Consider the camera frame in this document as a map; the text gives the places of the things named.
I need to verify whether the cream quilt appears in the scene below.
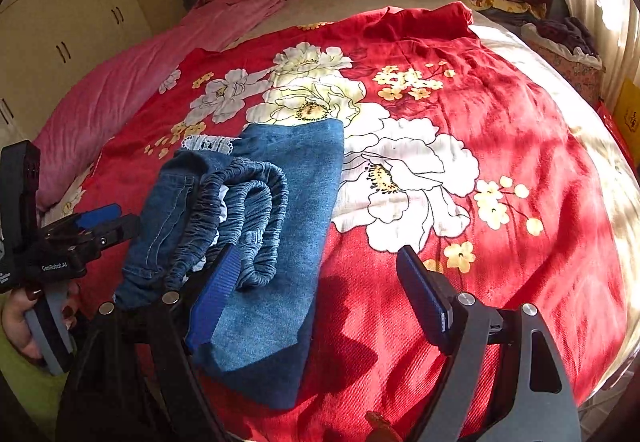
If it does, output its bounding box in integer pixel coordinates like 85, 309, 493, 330
227, 0, 640, 395

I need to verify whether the red floral blanket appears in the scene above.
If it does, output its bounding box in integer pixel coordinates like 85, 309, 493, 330
45, 2, 629, 442

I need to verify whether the white wardrobe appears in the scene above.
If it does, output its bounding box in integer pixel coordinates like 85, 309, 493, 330
0, 0, 154, 135

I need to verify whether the floral laundry basket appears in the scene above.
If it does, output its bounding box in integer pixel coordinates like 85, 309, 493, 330
520, 22, 607, 108

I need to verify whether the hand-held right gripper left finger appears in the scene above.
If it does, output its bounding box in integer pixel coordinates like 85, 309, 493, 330
55, 244, 242, 442

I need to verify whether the yellow paper bag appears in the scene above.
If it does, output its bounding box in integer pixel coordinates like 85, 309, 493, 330
612, 78, 640, 147

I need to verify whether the person's left forearm green sleeve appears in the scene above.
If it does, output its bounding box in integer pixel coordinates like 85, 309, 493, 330
0, 307, 68, 442

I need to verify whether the person's left hand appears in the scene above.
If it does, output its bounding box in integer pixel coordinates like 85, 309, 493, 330
1, 281, 82, 362

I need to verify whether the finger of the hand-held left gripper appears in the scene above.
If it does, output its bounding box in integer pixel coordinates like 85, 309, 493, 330
92, 214, 142, 249
74, 203, 124, 231

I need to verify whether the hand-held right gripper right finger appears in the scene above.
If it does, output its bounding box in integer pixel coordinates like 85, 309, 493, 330
396, 245, 584, 442

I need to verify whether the pink quilt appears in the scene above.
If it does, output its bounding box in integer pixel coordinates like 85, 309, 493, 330
32, 0, 293, 211

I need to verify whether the dark purple clothes heap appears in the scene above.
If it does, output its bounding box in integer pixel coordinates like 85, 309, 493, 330
537, 16, 599, 58

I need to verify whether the blue denim pants lace trim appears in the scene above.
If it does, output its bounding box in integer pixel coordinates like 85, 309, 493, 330
114, 119, 347, 411

